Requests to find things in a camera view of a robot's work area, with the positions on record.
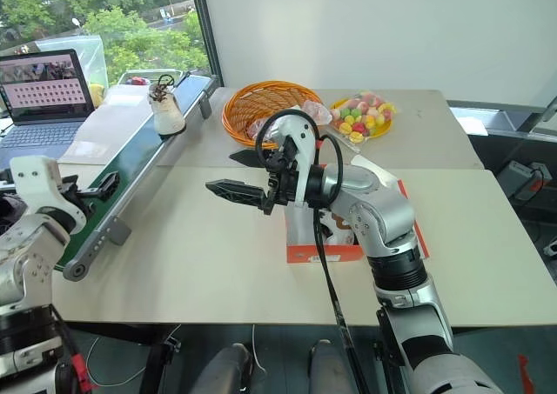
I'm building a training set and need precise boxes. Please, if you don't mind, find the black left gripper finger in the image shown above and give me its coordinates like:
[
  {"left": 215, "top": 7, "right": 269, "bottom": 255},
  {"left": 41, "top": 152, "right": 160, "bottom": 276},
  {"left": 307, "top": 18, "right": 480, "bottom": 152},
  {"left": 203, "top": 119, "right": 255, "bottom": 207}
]
[{"left": 80, "top": 171, "right": 121, "bottom": 203}]

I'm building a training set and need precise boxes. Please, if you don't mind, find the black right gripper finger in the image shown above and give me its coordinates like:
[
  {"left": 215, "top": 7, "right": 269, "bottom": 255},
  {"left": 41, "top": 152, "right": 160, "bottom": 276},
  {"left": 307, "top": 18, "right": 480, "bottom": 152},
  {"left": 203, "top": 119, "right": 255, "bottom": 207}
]
[
  {"left": 228, "top": 149, "right": 268, "bottom": 168},
  {"left": 205, "top": 178, "right": 266, "bottom": 209}
]

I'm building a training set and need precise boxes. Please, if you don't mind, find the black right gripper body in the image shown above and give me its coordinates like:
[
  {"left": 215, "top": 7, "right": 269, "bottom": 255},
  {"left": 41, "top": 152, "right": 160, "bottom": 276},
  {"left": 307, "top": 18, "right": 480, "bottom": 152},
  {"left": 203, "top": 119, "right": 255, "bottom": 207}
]
[{"left": 262, "top": 135, "right": 308, "bottom": 217}]

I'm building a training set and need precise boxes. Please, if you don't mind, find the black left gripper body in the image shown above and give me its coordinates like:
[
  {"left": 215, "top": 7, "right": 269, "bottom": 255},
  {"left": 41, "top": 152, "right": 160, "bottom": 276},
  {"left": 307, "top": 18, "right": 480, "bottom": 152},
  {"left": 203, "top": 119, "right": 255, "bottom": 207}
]
[{"left": 57, "top": 174, "right": 96, "bottom": 219}]

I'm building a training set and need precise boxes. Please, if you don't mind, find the orange shoebox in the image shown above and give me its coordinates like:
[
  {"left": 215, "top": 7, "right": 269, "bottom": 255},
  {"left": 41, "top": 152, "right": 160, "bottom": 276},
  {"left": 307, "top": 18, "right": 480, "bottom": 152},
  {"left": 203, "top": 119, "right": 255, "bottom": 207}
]
[{"left": 285, "top": 177, "right": 431, "bottom": 265}]

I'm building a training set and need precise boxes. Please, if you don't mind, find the green conveyor belt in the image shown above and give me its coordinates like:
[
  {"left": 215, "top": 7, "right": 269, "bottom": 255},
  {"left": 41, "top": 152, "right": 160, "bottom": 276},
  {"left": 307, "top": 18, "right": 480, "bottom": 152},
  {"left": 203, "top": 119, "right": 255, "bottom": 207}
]
[{"left": 62, "top": 73, "right": 219, "bottom": 283}]

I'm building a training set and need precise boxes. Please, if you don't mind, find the orange wicker basket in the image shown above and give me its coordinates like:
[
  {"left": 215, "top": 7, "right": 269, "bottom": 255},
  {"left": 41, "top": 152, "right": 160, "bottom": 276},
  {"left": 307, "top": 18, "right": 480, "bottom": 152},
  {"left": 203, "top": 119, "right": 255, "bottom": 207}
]
[{"left": 221, "top": 80, "right": 326, "bottom": 147}]

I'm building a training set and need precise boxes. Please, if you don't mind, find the white paper sheet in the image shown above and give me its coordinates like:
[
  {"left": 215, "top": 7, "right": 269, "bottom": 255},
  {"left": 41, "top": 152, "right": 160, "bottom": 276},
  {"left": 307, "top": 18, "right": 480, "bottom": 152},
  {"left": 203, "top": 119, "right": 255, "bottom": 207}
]
[{"left": 56, "top": 83, "right": 158, "bottom": 168}]

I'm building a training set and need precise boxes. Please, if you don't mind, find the white shoe with brown trim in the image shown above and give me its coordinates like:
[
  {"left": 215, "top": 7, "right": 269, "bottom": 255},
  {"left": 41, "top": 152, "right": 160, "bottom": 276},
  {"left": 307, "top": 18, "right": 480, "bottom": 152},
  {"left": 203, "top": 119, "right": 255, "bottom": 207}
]
[{"left": 320, "top": 212, "right": 357, "bottom": 246}]

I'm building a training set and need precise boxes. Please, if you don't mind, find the clear bag of pink items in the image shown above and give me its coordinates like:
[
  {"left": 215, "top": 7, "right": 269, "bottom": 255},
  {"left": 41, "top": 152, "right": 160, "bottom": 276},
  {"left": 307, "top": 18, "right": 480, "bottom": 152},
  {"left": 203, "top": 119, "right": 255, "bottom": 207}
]
[{"left": 245, "top": 99, "right": 335, "bottom": 139}]

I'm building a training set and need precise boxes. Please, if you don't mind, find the white shoe with dark laces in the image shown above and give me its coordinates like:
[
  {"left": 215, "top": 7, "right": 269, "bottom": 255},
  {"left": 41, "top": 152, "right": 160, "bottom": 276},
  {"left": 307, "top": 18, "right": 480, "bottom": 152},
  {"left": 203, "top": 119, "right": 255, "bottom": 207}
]
[{"left": 147, "top": 73, "right": 188, "bottom": 136}]

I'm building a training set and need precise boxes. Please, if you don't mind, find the bag of colourful toy fruit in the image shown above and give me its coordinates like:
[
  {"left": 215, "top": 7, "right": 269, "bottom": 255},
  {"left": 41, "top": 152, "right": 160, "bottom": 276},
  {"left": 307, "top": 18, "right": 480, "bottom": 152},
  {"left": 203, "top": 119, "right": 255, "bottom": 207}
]
[{"left": 327, "top": 90, "right": 399, "bottom": 146}]

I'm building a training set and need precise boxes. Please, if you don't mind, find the grey laptop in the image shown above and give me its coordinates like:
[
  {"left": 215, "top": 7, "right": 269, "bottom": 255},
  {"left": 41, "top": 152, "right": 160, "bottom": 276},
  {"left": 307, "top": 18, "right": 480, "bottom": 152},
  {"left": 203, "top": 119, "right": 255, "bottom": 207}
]
[{"left": 0, "top": 48, "right": 97, "bottom": 170}]

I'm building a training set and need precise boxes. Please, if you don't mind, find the yellow plate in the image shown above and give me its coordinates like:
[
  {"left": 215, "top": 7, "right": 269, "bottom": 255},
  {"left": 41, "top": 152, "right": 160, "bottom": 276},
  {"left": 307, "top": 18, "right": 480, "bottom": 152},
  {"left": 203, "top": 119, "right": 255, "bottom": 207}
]
[{"left": 327, "top": 97, "right": 395, "bottom": 139}]

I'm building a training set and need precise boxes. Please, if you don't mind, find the grey plastic crate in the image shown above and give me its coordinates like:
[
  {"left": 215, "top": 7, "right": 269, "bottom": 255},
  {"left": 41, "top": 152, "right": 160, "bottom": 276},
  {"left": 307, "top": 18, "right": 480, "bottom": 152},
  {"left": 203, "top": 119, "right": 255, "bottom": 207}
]
[{"left": 114, "top": 68, "right": 189, "bottom": 87}]

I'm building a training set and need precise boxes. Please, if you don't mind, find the dark rounded grey shape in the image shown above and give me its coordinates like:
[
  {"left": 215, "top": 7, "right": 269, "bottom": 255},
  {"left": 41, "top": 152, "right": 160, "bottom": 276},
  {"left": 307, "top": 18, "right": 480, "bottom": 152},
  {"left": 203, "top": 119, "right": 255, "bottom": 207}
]
[
  {"left": 197, "top": 342, "right": 254, "bottom": 394},
  {"left": 308, "top": 338, "right": 350, "bottom": 394}
]

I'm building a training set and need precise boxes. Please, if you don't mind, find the grey electrical box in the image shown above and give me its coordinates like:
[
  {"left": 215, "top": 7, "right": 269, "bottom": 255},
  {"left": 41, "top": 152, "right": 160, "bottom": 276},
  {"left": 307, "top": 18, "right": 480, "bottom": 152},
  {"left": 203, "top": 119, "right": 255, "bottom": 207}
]
[{"left": 495, "top": 159, "right": 553, "bottom": 203}]

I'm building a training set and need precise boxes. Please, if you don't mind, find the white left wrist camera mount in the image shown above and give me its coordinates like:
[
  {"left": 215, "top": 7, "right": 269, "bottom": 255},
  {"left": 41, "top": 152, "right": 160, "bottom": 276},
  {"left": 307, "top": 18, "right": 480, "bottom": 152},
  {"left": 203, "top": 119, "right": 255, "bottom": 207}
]
[{"left": 9, "top": 155, "right": 89, "bottom": 239}]

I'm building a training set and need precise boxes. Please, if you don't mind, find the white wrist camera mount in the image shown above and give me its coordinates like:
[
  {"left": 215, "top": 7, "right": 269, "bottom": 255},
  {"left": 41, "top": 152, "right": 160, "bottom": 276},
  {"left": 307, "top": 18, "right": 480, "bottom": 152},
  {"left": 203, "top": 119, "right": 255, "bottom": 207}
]
[
  {"left": 272, "top": 114, "right": 322, "bottom": 207},
  {"left": 9, "top": 155, "right": 89, "bottom": 239}
]

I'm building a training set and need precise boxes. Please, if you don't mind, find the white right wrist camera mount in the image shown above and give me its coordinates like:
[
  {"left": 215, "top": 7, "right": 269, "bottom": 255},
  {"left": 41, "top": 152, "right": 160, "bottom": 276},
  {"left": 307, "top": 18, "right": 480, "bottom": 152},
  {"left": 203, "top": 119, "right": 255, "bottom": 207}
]
[{"left": 272, "top": 114, "right": 322, "bottom": 207}]

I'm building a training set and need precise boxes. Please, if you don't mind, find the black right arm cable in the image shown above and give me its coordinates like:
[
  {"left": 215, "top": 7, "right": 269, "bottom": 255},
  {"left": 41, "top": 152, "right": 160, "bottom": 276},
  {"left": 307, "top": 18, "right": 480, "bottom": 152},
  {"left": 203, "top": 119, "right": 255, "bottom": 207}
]
[{"left": 254, "top": 108, "right": 365, "bottom": 394}]

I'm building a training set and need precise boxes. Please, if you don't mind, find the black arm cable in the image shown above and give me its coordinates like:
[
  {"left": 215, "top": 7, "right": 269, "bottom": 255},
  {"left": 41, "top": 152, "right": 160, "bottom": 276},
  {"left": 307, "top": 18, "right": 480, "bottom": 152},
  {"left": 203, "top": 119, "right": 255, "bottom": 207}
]
[
  {"left": 254, "top": 108, "right": 365, "bottom": 394},
  {"left": 49, "top": 303, "right": 100, "bottom": 394}
]

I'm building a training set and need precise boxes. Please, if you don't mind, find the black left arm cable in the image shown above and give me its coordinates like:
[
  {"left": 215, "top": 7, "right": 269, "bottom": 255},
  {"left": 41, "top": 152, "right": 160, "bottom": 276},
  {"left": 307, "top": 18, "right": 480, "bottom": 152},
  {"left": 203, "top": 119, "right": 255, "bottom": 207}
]
[{"left": 49, "top": 303, "right": 100, "bottom": 394}]

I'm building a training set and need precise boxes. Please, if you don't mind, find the thin white cable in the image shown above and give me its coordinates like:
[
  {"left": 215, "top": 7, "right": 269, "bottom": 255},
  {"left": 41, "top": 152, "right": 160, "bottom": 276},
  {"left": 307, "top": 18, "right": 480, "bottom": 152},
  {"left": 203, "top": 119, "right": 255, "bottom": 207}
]
[{"left": 84, "top": 323, "right": 267, "bottom": 388}]

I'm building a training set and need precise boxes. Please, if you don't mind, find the black table frame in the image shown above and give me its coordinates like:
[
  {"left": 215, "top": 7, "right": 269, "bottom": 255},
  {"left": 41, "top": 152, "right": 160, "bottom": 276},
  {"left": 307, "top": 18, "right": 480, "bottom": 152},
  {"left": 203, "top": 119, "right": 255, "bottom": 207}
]
[{"left": 64, "top": 322, "right": 185, "bottom": 394}]

